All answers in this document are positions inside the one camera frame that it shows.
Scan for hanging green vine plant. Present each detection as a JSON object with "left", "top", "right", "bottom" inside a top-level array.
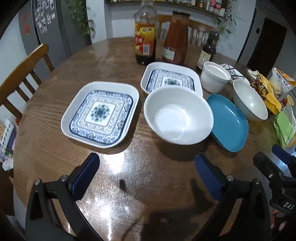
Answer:
[{"left": 65, "top": 0, "right": 96, "bottom": 39}]

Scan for grey refrigerator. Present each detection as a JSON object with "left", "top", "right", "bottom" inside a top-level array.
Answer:
[{"left": 18, "top": 0, "right": 93, "bottom": 59}]

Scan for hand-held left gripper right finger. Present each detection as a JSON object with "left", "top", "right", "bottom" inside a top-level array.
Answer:
[{"left": 195, "top": 152, "right": 272, "bottom": 241}]

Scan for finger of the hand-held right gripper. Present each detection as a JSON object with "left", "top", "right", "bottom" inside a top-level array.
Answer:
[
  {"left": 253, "top": 152, "right": 286, "bottom": 186},
  {"left": 272, "top": 144, "right": 296, "bottom": 167}
]

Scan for wall shelf with jars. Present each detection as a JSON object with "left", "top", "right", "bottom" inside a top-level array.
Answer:
[{"left": 105, "top": 0, "right": 230, "bottom": 19}]

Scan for plain white bowl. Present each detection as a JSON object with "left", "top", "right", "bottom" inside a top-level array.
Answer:
[{"left": 143, "top": 87, "right": 214, "bottom": 145}]

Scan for wooden chair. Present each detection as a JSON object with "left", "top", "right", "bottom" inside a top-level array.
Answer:
[
  {"left": 157, "top": 14, "right": 174, "bottom": 40},
  {"left": 0, "top": 43, "right": 55, "bottom": 121},
  {"left": 188, "top": 19, "right": 219, "bottom": 46}
]

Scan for boxes on floor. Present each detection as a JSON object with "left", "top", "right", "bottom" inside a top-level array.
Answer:
[{"left": 0, "top": 118, "right": 19, "bottom": 172}]

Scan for small white tray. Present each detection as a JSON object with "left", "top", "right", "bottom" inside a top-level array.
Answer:
[{"left": 219, "top": 63, "right": 250, "bottom": 86}]

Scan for green packet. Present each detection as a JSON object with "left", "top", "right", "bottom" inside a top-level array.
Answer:
[{"left": 273, "top": 111, "right": 296, "bottom": 148}]

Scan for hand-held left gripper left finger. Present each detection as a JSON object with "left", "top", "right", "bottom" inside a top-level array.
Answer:
[{"left": 25, "top": 152, "right": 100, "bottom": 241}]

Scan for yellow snack bag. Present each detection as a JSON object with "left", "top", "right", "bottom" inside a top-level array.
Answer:
[{"left": 250, "top": 73, "right": 283, "bottom": 115}]

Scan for square blue patterned plate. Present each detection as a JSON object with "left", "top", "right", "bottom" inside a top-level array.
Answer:
[
  {"left": 140, "top": 62, "right": 204, "bottom": 98},
  {"left": 61, "top": 81, "right": 139, "bottom": 149}
]

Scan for metal wire clips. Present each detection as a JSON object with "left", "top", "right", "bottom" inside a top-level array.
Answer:
[{"left": 223, "top": 65, "right": 241, "bottom": 79}]

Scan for red sauce jar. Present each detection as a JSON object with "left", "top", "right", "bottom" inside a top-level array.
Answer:
[{"left": 162, "top": 11, "right": 191, "bottom": 65}]

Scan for dark door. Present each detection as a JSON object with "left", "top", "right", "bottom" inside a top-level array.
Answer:
[{"left": 246, "top": 17, "right": 287, "bottom": 77}]

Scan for soy sauce bottle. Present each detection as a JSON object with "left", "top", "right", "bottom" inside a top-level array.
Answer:
[{"left": 134, "top": 0, "right": 158, "bottom": 65}]

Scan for small-leaved green vine plant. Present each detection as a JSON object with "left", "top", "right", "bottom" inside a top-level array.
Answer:
[{"left": 215, "top": 0, "right": 237, "bottom": 33}]

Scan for white bun package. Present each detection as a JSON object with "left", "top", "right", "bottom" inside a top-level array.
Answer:
[{"left": 269, "top": 67, "right": 296, "bottom": 98}]

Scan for small dark sauce bottle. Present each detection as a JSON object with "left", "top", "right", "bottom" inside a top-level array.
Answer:
[{"left": 196, "top": 29, "right": 220, "bottom": 74}]

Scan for fridge photo magnets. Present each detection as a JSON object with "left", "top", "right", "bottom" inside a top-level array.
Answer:
[{"left": 32, "top": 0, "right": 57, "bottom": 34}]

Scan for ribbed white bowl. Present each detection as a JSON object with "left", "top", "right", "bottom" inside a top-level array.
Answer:
[{"left": 233, "top": 79, "right": 268, "bottom": 121}]

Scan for person's right hand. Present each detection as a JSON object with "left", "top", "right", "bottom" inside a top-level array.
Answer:
[{"left": 270, "top": 207, "right": 289, "bottom": 234}]

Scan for white straight-sided cup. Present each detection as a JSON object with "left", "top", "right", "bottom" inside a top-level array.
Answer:
[{"left": 200, "top": 61, "right": 231, "bottom": 94}]

